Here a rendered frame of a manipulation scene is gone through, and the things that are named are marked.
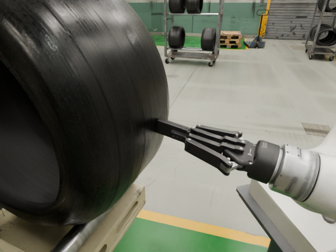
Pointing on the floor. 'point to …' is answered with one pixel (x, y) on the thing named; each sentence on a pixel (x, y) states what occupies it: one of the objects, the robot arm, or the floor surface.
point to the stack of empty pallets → (231, 39)
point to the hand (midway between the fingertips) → (172, 130)
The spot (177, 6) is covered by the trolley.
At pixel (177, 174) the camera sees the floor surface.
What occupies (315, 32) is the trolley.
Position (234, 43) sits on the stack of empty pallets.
